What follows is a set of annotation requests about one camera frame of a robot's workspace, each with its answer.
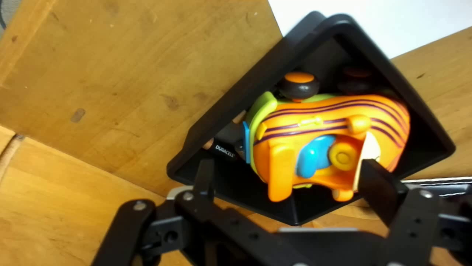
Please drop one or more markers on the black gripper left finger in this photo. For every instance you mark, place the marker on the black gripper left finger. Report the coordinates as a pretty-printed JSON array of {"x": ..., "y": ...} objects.
[{"x": 203, "y": 180}]

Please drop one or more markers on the orange toy car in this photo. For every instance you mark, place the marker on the orange toy car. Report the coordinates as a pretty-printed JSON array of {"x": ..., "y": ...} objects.
[{"x": 299, "y": 137}]

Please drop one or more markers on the white paper sheet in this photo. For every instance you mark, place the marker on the white paper sheet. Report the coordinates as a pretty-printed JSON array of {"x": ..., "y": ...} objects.
[{"x": 395, "y": 26}]

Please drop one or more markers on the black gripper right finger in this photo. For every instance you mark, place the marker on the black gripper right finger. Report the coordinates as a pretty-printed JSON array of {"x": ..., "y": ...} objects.
[{"x": 382, "y": 191}]

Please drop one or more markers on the wooden roll-top desk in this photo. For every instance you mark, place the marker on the wooden roll-top desk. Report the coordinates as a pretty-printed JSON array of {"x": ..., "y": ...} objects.
[{"x": 96, "y": 98}]

